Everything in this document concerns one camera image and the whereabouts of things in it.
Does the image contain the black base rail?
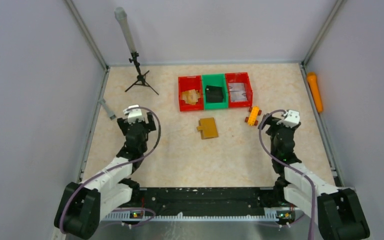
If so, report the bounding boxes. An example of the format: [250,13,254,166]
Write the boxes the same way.
[122,187,292,217]

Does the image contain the green plastic bin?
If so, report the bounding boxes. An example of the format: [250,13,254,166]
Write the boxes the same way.
[201,73,229,110]

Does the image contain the orange flashlight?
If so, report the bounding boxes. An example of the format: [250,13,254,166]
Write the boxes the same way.
[306,72,324,113]

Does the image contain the black card in green bin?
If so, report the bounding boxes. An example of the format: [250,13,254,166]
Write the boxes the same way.
[205,85,224,103]

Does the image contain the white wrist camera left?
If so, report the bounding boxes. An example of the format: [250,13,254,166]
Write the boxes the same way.
[123,104,146,125]

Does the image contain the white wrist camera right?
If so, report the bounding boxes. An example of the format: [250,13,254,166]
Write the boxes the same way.
[276,109,301,128]

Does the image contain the gold card in red bin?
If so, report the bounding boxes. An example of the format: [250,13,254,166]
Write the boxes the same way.
[181,89,201,105]

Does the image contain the red bin left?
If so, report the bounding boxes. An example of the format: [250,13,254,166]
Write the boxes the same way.
[178,75,204,112]

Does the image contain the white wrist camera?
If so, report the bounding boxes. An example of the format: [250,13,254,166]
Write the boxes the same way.
[276,109,301,128]
[123,104,146,125]

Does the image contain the yellow toy brick car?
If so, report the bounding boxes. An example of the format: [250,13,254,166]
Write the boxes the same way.
[244,106,262,126]

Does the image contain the black tripod with grey tube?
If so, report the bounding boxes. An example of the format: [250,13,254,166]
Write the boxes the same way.
[114,7,159,95]

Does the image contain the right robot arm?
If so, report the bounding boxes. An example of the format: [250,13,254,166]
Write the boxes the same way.
[258,110,371,240]

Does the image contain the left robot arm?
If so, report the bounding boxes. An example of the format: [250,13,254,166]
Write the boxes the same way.
[54,105,162,240]

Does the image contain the red bin with cards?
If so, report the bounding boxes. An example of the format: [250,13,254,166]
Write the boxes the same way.
[224,72,253,109]

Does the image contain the silver VIP cards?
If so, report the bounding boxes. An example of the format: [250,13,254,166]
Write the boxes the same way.
[228,82,248,103]

